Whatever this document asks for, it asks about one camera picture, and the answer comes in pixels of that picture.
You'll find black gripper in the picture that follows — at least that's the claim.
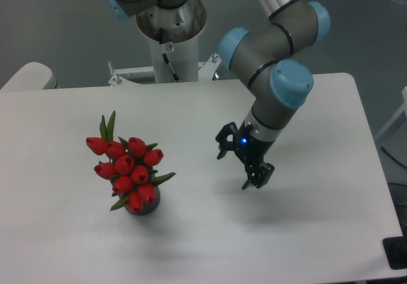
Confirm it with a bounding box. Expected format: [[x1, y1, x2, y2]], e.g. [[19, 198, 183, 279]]
[[215, 122, 275, 190]]

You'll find red tulip bouquet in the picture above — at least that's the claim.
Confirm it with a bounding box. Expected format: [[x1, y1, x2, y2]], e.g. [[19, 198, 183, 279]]
[[86, 111, 176, 211]]

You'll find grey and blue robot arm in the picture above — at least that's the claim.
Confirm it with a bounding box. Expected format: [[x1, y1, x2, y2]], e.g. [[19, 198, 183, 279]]
[[107, 0, 331, 188]]

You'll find dark grey ribbed vase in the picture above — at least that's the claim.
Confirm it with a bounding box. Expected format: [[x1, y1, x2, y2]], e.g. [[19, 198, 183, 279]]
[[124, 187, 161, 216]]

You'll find white furniture at right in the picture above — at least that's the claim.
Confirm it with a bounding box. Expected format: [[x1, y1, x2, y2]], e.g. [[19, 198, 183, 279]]
[[374, 87, 406, 148]]

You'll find black device at table edge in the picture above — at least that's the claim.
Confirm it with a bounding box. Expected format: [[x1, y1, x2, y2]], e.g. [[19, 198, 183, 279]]
[[382, 236, 406, 270]]

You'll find white rounded chair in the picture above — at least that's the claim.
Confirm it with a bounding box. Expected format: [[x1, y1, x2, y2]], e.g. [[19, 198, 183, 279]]
[[1, 62, 60, 92]]

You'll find white pedestal base frame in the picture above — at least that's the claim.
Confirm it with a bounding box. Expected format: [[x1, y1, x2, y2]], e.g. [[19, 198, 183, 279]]
[[107, 53, 222, 86]]

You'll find black pedestal cable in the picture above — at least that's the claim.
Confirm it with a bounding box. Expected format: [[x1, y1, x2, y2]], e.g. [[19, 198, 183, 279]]
[[158, 26, 183, 83]]

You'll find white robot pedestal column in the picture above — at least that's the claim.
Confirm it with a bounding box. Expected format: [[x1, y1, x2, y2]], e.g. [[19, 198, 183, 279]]
[[136, 0, 207, 83]]

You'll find black cable on floor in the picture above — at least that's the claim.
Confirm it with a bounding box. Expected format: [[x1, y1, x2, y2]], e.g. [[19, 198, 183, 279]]
[[380, 145, 407, 168]]

